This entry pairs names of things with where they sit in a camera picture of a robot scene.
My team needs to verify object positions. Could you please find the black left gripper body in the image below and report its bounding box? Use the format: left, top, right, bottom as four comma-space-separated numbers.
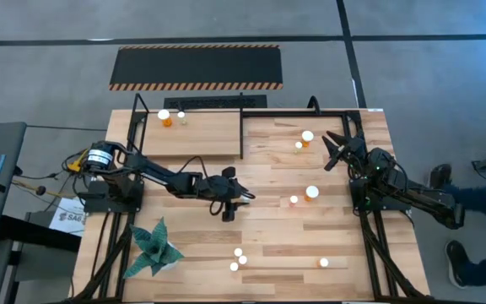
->
202, 166, 244, 204

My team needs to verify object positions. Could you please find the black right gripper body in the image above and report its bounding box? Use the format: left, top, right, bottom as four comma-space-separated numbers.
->
338, 128, 370, 168

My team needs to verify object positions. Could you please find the black floor tape strip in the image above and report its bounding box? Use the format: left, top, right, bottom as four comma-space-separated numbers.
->
335, 0, 368, 109
0, 33, 486, 47

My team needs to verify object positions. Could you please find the green potted artificial plant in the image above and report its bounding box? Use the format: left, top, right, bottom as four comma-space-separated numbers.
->
122, 216, 186, 280

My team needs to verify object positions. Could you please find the hazard-striped black floor mat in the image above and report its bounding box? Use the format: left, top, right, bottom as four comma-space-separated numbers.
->
108, 43, 284, 92

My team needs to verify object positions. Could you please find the white printed paper sheet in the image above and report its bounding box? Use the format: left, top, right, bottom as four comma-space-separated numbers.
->
48, 196, 88, 237

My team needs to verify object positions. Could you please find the black bench bar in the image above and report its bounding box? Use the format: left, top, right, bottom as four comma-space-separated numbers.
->
0, 214, 83, 254

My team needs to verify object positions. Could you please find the grey side cart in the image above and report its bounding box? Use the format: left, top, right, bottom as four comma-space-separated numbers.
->
0, 121, 28, 304

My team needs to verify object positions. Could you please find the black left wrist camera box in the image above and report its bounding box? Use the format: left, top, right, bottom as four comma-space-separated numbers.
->
220, 201, 239, 224

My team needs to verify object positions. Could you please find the black arched handle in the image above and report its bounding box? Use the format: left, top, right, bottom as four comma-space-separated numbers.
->
306, 95, 322, 117

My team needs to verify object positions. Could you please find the black aluminium rig frame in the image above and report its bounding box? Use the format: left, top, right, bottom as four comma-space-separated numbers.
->
70, 108, 430, 304

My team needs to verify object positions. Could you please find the thin black shelf frame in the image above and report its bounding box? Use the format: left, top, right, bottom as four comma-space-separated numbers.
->
127, 92, 246, 161

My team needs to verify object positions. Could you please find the yellow cable bundle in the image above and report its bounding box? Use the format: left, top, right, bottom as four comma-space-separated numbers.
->
10, 148, 89, 202

